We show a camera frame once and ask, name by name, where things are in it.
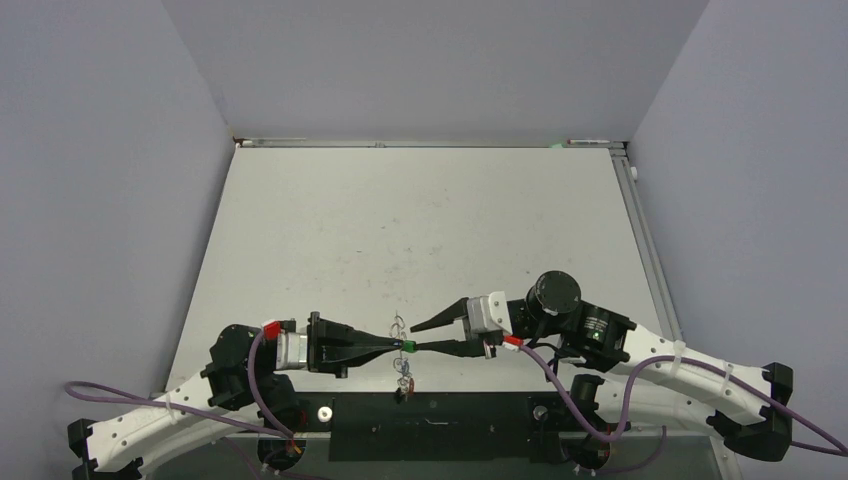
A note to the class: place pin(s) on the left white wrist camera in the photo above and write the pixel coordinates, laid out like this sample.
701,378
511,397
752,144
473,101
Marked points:
291,345

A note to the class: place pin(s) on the aluminium frame rail right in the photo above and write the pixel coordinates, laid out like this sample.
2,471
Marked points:
658,286

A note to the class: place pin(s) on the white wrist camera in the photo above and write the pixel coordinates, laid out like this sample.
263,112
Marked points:
486,314
291,345

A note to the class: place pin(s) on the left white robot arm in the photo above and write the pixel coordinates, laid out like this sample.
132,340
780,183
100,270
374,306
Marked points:
243,388

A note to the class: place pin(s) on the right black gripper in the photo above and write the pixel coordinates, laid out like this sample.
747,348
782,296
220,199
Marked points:
453,312

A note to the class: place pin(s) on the aluminium frame rail back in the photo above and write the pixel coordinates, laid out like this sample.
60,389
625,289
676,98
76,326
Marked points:
312,143

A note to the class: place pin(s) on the aluminium frame rail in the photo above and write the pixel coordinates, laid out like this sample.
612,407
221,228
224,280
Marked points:
658,286
312,143

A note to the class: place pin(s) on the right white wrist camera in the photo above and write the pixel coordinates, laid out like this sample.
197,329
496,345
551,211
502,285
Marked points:
486,314

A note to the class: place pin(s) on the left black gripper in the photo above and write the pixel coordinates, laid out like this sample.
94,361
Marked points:
331,346

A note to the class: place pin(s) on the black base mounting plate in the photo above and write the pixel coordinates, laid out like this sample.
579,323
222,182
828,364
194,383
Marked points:
462,426

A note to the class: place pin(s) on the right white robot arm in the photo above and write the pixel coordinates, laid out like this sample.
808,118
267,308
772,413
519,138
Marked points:
611,371

